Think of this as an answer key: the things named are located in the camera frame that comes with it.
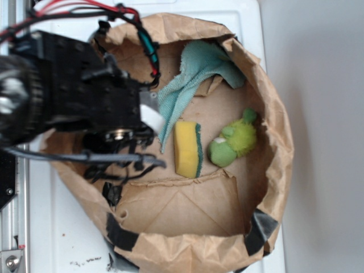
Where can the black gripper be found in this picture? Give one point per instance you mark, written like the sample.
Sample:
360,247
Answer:
126,114

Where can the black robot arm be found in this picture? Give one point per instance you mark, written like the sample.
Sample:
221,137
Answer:
50,81

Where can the yellow sponge with green scourer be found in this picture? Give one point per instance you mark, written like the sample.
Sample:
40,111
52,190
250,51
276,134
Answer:
188,149

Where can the teal terry cloth rag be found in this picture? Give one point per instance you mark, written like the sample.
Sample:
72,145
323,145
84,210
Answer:
199,61

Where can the green plush frog toy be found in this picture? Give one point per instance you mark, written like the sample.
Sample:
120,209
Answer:
235,140

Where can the brown paper bag bin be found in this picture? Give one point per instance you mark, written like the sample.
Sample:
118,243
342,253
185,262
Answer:
226,219

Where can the white plastic tray lid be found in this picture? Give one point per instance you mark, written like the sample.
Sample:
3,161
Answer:
62,237

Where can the black mounting bracket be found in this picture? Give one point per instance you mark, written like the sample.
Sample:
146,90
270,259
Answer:
8,178

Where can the aluminium frame rail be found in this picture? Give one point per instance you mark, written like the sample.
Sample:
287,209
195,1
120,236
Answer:
15,227

